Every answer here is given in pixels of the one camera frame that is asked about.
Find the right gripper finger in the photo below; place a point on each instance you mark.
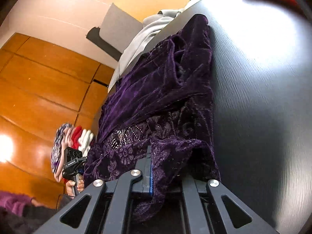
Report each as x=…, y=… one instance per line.
x=145, y=185

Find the purple velvet embroidered garment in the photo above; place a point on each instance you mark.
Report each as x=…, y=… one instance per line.
x=163, y=108

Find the person's left hand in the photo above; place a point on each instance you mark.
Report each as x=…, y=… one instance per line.
x=69, y=184

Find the beige pink folded garment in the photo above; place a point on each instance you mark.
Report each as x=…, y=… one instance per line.
x=67, y=141

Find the white fluffy folded garment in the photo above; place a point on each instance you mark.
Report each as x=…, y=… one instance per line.
x=85, y=141

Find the red folded sweater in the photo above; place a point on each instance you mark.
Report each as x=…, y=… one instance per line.
x=75, y=137

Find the grey yellow blue cushion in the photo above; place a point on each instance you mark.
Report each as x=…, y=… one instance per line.
x=124, y=20

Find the light grey garment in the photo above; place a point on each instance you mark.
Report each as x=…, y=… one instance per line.
x=152, y=25

